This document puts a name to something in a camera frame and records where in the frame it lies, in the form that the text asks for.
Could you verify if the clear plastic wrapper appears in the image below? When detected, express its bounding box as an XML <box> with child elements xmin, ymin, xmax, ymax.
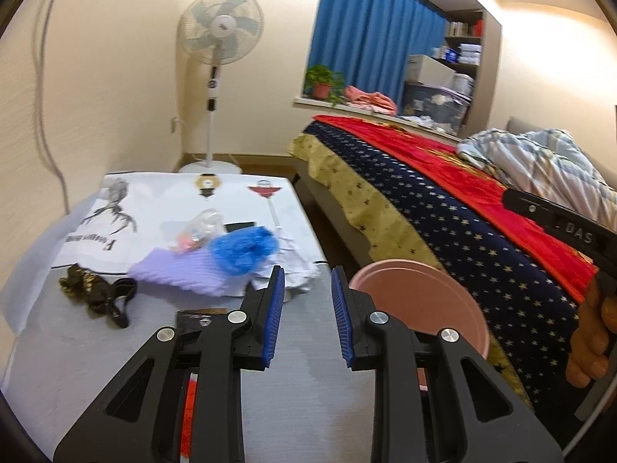
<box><xmin>169</xmin><ymin>209</ymin><xmax>226</xmax><ymax>255</ymax></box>

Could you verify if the printed white and grey tablecloth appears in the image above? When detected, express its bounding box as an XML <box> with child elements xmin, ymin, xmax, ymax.
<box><xmin>0</xmin><ymin>170</ymin><xmax>381</xmax><ymax>463</ymax></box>

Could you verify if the blue curtain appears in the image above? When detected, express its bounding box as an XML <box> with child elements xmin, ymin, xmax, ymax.
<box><xmin>308</xmin><ymin>0</ymin><xmax>447</xmax><ymax>117</ymax></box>

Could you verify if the grey bed frame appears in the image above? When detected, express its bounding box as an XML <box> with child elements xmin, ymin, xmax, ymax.
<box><xmin>294</xmin><ymin>159</ymin><xmax>386</xmax><ymax>271</ymax></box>

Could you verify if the plaid duvet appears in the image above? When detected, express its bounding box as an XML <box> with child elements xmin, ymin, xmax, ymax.
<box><xmin>458</xmin><ymin>128</ymin><xmax>617</xmax><ymax>230</ymax></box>

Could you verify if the red blanket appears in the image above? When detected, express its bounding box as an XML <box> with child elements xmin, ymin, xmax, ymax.
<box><xmin>313</xmin><ymin>114</ymin><xmax>598</xmax><ymax>300</ymax></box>

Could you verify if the white standing fan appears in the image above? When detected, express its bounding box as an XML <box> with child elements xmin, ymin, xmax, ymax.
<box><xmin>176</xmin><ymin>0</ymin><xmax>265</xmax><ymax>175</ymax></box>

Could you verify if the yellow star bed skirt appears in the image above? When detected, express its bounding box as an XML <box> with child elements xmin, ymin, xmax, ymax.
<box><xmin>292</xmin><ymin>132</ymin><xmax>444</xmax><ymax>271</ymax></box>

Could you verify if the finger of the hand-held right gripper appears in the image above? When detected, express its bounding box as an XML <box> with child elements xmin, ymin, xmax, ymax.
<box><xmin>502</xmin><ymin>189</ymin><xmax>555</xmax><ymax>226</ymax></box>

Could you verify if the potted green plant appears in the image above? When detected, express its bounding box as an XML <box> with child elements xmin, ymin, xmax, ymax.
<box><xmin>305</xmin><ymin>64</ymin><xmax>345</xmax><ymax>105</ymax></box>

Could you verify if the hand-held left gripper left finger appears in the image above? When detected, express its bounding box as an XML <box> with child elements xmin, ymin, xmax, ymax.
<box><xmin>53</xmin><ymin>265</ymin><xmax>286</xmax><ymax>463</ymax></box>

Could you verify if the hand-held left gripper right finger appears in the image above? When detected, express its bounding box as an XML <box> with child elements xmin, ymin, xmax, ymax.
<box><xmin>330</xmin><ymin>266</ymin><xmax>564</xmax><ymax>463</ymax></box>

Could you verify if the pink cloth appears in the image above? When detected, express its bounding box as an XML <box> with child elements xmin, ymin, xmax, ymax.
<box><xmin>343</xmin><ymin>85</ymin><xmax>398</xmax><ymax>114</ymax></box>

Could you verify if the white box appliance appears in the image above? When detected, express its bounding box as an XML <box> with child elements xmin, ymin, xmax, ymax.
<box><xmin>407</xmin><ymin>54</ymin><xmax>456</xmax><ymax>88</ymax></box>

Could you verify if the red plastic packet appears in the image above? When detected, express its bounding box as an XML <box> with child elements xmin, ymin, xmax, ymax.
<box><xmin>180</xmin><ymin>379</ymin><xmax>198</xmax><ymax>459</ymax></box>

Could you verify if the brown and black hairband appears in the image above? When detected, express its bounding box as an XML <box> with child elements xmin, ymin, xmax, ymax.
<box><xmin>59</xmin><ymin>264</ymin><xmax>138</xmax><ymax>329</ymax></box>

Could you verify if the person's right hand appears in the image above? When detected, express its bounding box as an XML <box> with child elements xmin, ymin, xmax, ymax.
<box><xmin>566</xmin><ymin>275</ymin><xmax>617</xmax><ymax>389</ymax></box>

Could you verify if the navy star blanket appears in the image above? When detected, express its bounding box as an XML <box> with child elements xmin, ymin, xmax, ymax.
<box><xmin>301</xmin><ymin>120</ymin><xmax>598</xmax><ymax>396</ymax></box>

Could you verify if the wall shelf unit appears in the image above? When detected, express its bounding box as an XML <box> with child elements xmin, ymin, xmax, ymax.
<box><xmin>441</xmin><ymin>10</ymin><xmax>485</xmax><ymax>66</ymax></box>

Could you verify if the clear storage box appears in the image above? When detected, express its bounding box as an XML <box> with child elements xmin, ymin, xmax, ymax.
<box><xmin>402</xmin><ymin>81</ymin><xmax>470</xmax><ymax>133</ymax></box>

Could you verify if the purple foam sheet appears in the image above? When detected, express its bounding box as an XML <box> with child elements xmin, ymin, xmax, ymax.
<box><xmin>129</xmin><ymin>246</ymin><xmax>256</xmax><ymax>298</ymax></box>

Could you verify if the grey wall cable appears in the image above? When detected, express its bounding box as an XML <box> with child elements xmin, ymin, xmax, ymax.
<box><xmin>31</xmin><ymin>0</ymin><xmax>68</xmax><ymax>213</ymax></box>

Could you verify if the pink plastic bin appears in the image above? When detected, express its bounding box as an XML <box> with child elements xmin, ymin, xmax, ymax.
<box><xmin>348</xmin><ymin>259</ymin><xmax>491</xmax><ymax>391</ymax></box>

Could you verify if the blue fluffy scrunchie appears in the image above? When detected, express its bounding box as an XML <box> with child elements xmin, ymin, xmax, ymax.
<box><xmin>207</xmin><ymin>226</ymin><xmax>279</xmax><ymax>275</ymax></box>

